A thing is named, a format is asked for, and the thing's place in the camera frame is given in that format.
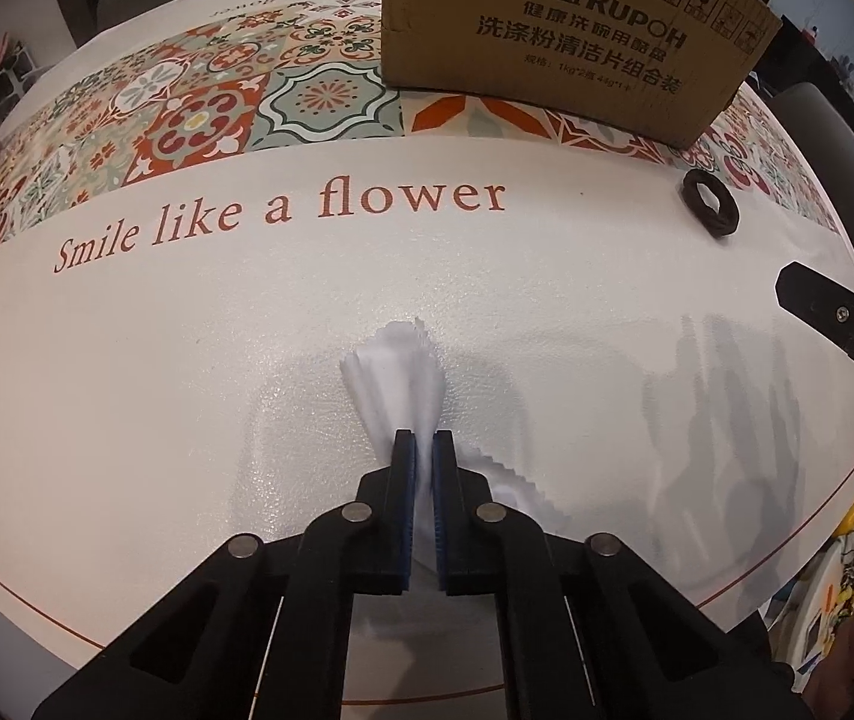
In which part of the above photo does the printed tile pattern tablecloth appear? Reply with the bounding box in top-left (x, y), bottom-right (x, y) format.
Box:
top-left (0, 0), bottom-right (854, 720)

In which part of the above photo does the black hair scrunchie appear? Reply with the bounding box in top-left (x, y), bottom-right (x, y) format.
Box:
top-left (680, 169), bottom-right (741, 239)

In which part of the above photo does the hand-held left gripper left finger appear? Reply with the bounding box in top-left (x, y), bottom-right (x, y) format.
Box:
top-left (31, 429), bottom-right (420, 720)

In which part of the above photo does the white zigzag edge cloth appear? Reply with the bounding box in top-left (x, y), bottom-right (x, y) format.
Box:
top-left (338, 319), bottom-right (548, 593)

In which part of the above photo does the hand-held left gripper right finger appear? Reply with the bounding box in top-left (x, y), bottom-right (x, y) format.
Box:
top-left (432, 429), bottom-right (812, 720)

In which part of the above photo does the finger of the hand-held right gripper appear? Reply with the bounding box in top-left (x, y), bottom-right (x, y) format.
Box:
top-left (775, 261), bottom-right (854, 392)

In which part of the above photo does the cardboard box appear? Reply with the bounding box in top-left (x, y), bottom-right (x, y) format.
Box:
top-left (380, 0), bottom-right (783, 149)

